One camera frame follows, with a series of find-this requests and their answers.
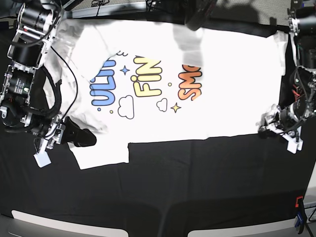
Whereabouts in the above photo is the white printed t-shirt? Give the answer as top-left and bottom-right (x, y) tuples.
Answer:
(44, 19), (288, 169)

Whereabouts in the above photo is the black table cloth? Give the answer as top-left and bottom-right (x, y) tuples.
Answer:
(0, 22), (316, 237)

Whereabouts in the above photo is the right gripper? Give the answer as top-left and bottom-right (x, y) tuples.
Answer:
(34, 116), (97, 168)

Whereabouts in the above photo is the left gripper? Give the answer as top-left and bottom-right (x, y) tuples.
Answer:
(258, 104), (303, 154)

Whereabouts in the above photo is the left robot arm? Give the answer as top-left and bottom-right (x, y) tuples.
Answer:
(258, 0), (316, 154)

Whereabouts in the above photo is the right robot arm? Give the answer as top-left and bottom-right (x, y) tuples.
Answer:
(0, 0), (97, 168)

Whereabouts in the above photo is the red blue clamp near right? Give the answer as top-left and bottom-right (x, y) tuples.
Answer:
(294, 196), (306, 235)

